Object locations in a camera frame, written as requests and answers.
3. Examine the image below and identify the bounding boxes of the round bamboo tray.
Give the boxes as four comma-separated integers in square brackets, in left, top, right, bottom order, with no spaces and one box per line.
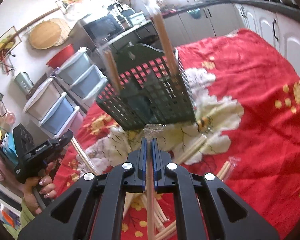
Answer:
[29,18,71,50]

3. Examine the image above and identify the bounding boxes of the dark green utensil basket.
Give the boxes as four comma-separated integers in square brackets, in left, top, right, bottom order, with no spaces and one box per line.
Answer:
[96,44,196,131]

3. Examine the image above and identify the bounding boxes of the white lower cabinets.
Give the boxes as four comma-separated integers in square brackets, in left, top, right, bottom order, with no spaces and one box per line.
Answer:
[164,3,300,77]

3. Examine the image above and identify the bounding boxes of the fruit picture on wall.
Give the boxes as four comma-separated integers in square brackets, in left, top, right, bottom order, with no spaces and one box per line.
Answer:
[56,0,83,15]

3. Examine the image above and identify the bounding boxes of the red floral blanket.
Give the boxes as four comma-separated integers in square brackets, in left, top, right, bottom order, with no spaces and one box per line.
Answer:
[52,28,300,240]

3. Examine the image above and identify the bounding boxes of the leaning chopsticks in basket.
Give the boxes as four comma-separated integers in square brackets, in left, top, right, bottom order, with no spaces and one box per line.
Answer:
[99,46,122,94]

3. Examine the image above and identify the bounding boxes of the metal shelf rack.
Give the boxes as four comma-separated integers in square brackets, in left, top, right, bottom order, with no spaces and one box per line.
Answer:
[106,20,159,53]

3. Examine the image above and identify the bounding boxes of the black microwave oven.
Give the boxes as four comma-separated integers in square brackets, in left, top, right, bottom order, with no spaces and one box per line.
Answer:
[69,14,124,47]

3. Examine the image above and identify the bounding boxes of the blue top drawer tower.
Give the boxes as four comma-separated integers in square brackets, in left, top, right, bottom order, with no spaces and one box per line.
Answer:
[56,47,108,108]

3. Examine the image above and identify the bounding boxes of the beige top drawer tower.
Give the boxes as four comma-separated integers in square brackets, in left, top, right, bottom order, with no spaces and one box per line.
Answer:
[23,77,80,139]

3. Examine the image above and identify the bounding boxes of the chopsticks pair on blanket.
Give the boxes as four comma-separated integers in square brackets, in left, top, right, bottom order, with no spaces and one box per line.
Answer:
[173,135,207,165]

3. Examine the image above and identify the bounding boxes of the black countertop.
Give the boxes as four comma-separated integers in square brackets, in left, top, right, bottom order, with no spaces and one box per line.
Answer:
[162,0,300,23]

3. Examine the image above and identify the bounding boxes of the red plastic basin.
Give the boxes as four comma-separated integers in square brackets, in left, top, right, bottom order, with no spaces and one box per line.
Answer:
[46,44,75,69]

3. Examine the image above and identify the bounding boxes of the wrapped chopsticks in basket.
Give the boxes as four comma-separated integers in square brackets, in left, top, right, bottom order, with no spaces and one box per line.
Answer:
[149,11,179,77]

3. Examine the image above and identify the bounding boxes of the left hand painted nails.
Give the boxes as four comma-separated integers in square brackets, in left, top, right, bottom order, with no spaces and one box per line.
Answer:
[23,161,57,216]

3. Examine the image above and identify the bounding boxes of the chopsticks pair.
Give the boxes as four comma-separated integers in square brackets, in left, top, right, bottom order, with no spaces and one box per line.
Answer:
[143,124,167,239]
[173,135,207,165]

